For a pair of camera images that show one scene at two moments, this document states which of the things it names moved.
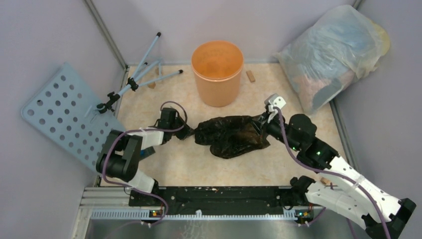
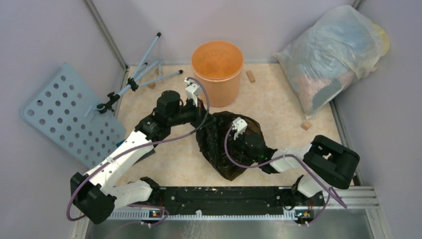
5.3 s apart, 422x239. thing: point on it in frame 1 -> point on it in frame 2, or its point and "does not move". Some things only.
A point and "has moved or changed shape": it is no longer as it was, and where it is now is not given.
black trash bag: x=231 y=137 has moved or changed shape
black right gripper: x=265 y=125 -> x=238 y=138
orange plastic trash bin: x=217 y=65 does not move
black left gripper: x=187 y=131 -> x=202 y=118
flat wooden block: x=251 y=76 does not move
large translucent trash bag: x=329 y=55 does not move
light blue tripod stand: x=134 y=82 does not move
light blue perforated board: x=65 y=109 does not move
